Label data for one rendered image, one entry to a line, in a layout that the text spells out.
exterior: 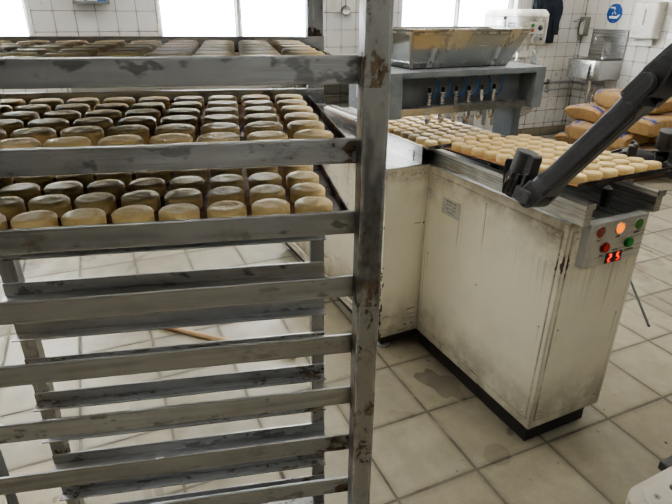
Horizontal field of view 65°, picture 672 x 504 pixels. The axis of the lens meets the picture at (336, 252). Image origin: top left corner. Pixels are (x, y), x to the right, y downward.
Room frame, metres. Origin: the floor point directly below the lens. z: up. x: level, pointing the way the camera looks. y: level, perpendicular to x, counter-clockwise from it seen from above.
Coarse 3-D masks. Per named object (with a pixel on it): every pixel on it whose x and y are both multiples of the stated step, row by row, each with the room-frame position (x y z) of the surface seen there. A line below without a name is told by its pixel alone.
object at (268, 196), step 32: (0, 192) 0.69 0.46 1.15; (32, 192) 0.70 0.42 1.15; (64, 192) 0.69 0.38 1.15; (96, 192) 0.69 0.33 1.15; (128, 192) 0.69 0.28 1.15; (160, 192) 0.72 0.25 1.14; (192, 192) 0.69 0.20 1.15; (224, 192) 0.69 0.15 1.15; (256, 192) 0.69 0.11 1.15; (288, 192) 0.75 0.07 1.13; (320, 192) 0.70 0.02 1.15; (0, 224) 0.58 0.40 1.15; (32, 224) 0.57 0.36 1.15; (64, 224) 0.58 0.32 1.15
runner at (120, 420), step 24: (144, 408) 0.56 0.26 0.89; (168, 408) 0.56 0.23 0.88; (192, 408) 0.57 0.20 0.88; (216, 408) 0.58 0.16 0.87; (240, 408) 0.58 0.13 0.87; (264, 408) 0.59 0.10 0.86; (288, 408) 0.59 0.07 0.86; (0, 432) 0.53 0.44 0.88; (24, 432) 0.53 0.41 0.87; (48, 432) 0.54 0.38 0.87; (72, 432) 0.54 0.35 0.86; (96, 432) 0.55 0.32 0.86
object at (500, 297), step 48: (432, 192) 1.96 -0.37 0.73; (480, 192) 1.72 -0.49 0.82; (576, 192) 1.66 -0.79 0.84; (432, 240) 1.94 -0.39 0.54; (480, 240) 1.69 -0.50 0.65; (528, 240) 1.50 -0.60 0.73; (576, 240) 1.39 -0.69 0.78; (432, 288) 1.91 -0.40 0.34; (480, 288) 1.66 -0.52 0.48; (528, 288) 1.47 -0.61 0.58; (576, 288) 1.41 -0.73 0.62; (624, 288) 1.51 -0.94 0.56; (432, 336) 1.88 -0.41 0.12; (480, 336) 1.63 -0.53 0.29; (528, 336) 1.44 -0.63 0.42; (576, 336) 1.43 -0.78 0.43; (480, 384) 1.60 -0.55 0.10; (528, 384) 1.41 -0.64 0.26; (576, 384) 1.46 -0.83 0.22; (528, 432) 1.42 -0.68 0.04
